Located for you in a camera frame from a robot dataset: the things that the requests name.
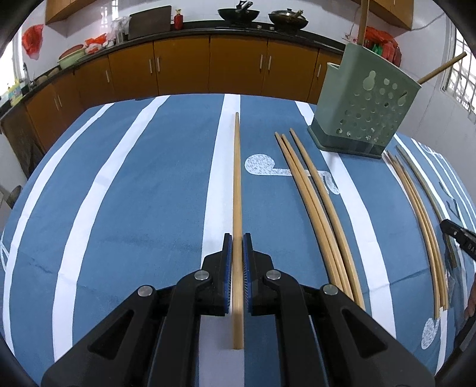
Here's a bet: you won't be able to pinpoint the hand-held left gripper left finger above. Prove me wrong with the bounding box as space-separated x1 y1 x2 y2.
41 232 233 387

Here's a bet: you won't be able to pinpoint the clear plastic bag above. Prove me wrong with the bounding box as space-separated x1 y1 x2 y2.
111 17 129 44

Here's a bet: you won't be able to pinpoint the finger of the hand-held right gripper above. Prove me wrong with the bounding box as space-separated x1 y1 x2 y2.
440 219 476 254

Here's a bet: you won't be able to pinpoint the dark wooden cutting board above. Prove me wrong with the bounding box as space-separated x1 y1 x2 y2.
128 5 172 40

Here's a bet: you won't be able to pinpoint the red white plastic bag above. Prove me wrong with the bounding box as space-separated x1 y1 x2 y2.
84 33 109 53

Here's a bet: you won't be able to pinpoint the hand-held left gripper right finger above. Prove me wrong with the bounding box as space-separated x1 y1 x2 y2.
243 232 436 387

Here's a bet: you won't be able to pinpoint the gas stove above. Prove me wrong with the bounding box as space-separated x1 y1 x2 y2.
223 20 283 31

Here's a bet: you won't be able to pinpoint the black kitchen countertop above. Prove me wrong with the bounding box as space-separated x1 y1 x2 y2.
0 19 348 116

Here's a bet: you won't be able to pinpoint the green plastic basin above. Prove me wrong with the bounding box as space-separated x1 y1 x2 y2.
57 45 88 70

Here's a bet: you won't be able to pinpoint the red plastic bag on wall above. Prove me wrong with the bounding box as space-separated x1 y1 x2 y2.
21 24 45 60

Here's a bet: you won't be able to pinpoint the yellow detergent bottle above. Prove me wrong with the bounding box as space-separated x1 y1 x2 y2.
7 84 24 107

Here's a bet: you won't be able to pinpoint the wooden base cabinets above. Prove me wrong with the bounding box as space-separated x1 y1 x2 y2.
0 35 346 157

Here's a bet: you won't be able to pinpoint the blue white striped tablecloth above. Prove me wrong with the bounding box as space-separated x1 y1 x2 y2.
0 94 476 387

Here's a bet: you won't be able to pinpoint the barred window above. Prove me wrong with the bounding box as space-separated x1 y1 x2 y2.
441 18 476 114

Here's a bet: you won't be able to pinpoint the red bag over bottles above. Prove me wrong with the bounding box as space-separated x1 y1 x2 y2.
364 26 403 67

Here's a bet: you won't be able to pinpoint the wok with lid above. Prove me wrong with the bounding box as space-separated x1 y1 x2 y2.
268 9 309 31

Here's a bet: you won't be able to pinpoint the black wok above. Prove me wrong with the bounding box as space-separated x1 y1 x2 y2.
217 0 261 22

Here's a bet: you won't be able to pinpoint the green perforated chopstick holder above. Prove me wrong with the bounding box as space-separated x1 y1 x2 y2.
307 42 422 160

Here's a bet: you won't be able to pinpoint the person's right forearm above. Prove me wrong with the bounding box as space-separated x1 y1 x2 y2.
463 275 476 321

